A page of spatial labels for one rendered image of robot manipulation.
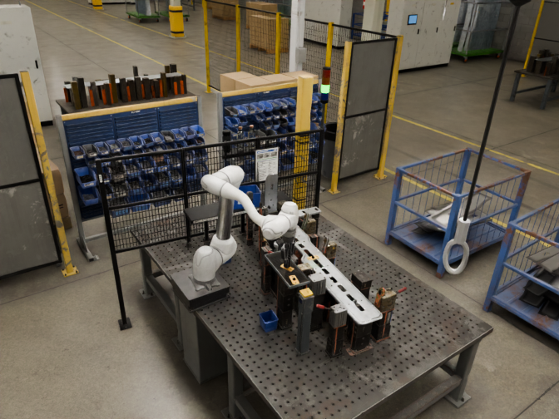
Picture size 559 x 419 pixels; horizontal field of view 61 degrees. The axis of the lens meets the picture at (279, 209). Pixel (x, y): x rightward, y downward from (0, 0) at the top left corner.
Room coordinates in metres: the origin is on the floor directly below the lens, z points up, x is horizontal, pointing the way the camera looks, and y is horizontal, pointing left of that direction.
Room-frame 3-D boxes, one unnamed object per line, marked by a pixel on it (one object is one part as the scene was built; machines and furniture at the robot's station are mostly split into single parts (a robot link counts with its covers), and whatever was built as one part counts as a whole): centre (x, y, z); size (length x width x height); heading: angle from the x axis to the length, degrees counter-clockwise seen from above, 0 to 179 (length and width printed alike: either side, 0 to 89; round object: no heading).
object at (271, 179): (3.44, 0.07, 1.17); 0.12 x 0.01 x 0.34; 117
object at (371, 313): (2.77, -0.26, 1.00); 1.38 x 0.22 x 0.02; 27
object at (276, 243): (2.78, -0.02, 0.94); 0.18 x 0.13 x 0.49; 27
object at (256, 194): (3.50, 0.32, 1.10); 0.30 x 0.17 x 0.13; 107
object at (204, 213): (3.49, 0.34, 1.02); 0.90 x 0.22 x 0.03; 117
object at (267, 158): (3.73, 0.12, 1.30); 0.23 x 0.02 x 0.31; 117
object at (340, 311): (2.18, -0.37, 0.88); 0.11 x 0.10 x 0.36; 117
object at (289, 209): (2.42, -0.05, 1.54); 0.13 x 0.11 x 0.16; 150
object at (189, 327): (2.72, 0.52, 0.33); 0.31 x 0.31 x 0.66; 36
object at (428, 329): (3.03, -0.08, 0.68); 2.56 x 1.61 x 0.04; 36
